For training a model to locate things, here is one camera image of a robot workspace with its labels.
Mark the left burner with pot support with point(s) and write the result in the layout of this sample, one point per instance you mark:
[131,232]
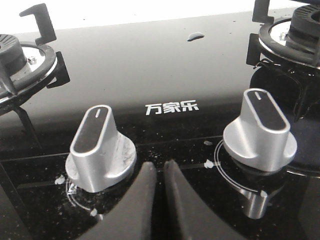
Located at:
[28,67]

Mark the silver stove knob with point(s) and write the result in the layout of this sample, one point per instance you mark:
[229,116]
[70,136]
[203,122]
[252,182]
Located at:
[99,155]
[260,136]

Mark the black glass gas stove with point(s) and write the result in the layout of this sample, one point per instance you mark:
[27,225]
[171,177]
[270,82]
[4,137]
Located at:
[173,86]

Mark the right burner with pot support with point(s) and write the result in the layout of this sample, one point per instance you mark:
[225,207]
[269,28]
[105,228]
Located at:
[295,39]

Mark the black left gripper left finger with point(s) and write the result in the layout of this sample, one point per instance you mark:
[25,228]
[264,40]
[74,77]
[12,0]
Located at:
[131,218]

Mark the left silver stove knob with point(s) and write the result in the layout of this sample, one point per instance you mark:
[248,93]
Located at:
[99,155]

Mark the burner with pot support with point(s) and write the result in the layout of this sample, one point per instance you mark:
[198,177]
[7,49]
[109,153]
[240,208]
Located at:
[295,39]
[28,67]

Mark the right silver stove knob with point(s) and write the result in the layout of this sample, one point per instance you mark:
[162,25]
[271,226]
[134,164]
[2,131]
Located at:
[260,136]

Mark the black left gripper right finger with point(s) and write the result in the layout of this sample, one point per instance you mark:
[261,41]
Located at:
[191,217]

